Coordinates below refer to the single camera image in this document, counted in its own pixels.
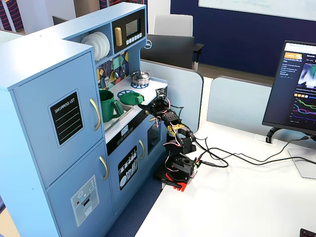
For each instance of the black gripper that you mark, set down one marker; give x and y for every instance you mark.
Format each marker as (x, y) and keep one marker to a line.
(153, 108)

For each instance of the green round lid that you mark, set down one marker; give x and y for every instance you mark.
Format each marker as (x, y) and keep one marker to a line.
(127, 97)

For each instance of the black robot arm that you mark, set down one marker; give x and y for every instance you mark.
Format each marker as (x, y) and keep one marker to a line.
(184, 144)

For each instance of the red and black arm base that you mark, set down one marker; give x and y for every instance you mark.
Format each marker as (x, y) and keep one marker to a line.
(177, 184)

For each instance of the silver pot with lid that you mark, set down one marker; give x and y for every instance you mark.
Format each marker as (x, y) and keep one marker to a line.
(140, 78)

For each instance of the light blue desk divider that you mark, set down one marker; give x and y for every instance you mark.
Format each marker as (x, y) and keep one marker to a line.
(237, 101)
(182, 98)

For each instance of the hanging toy spoon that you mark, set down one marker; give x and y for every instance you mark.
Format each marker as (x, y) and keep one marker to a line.
(123, 69)

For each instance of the hanging toy ladle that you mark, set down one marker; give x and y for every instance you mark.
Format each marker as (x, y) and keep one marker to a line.
(116, 74)

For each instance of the white slotted hanging utensil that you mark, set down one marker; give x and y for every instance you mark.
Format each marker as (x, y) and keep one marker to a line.
(107, 82)

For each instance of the black Dell monitor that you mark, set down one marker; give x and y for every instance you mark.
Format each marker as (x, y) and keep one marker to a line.
(170, 50)

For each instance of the white toy plate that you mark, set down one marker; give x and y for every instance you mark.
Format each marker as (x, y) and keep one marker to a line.
(108, 45)
(97, 50)
(103, 49)
(86, 42)

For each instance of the black shopping list board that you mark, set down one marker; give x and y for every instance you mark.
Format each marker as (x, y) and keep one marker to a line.
(66, 118)

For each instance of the black toy microwave door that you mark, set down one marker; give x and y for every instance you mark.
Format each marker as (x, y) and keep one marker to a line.
(133, 28)

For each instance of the grey office chair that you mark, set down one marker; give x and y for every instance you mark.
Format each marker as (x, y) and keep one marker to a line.
(172, 24)

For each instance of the blue toy kitchen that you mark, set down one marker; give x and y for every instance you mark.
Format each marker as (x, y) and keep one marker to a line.
(32, 153)

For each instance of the lit computer monitor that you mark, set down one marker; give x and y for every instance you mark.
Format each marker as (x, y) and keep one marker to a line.
(291, 86)

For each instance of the grey monitor stand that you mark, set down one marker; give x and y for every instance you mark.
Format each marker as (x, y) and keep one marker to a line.
(303, 163)

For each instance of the black keyboard corner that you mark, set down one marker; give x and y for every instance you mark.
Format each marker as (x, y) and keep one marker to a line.
(309, 233)

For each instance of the small wrist camera board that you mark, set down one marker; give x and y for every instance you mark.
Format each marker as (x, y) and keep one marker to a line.
(161, 92)

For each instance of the white wall whiteboard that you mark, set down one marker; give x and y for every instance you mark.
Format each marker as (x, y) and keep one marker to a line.
(259, 6)

